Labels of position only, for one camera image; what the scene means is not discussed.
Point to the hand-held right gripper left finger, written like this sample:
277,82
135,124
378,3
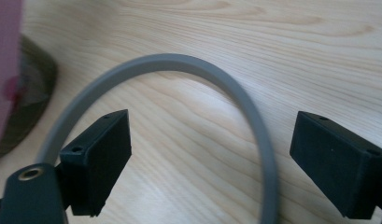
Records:
95,168

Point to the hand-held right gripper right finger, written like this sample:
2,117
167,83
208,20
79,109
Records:
338,168

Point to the translucent plastic bag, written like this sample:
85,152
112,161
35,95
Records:
5,62

